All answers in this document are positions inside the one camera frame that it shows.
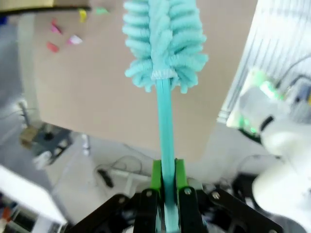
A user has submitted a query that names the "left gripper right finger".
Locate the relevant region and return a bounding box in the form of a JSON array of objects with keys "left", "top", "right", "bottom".
[{"left": 174, "top": 159, "right": 285, "bottom": 233}]

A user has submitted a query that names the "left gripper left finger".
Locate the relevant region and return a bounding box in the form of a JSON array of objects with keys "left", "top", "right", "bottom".
[{"left": 65, "top": 159, "right": 166, "bottom": 233}]

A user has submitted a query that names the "teal chenille duster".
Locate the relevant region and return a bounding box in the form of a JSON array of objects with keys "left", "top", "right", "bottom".
[{"left": 122, "top": 0, "right": 209, "bottom": 233}]

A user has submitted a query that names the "black metal wooden two-tier shelf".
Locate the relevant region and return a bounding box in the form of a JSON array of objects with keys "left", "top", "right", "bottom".
[{"left": 0, "top": 0, "right": 92, "bottom": 13}]

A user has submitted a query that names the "white cabinet top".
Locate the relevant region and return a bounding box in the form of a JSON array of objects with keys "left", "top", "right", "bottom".
[{"left": 0, "top": 165, "right": 68, "bottom": 233}]

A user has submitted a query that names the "white paper scrap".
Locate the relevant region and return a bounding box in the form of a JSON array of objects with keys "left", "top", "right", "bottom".
[{"left": 67, "top": 34, "right": 83, "bottom": 46}]

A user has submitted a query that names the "red paper scrap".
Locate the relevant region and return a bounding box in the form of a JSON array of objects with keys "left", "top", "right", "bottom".
[{"left": 46, "top": 41, "right": 60, "bottom": 53}]

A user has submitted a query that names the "white table leg frame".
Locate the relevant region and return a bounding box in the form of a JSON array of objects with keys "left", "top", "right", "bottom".
[{"left": 111, "top": 169, "right": 152, "bottom": 195}]

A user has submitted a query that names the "black floor base plate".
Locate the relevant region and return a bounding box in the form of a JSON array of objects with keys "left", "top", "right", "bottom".
[{"left": 31, "top": 123, "right": 72, "bottom": 162}]

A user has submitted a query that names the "white slatted rail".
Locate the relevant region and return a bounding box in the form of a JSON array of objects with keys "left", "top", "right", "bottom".
[{"left": 217, "top": 0, "right": 311, "bottom": 124}]

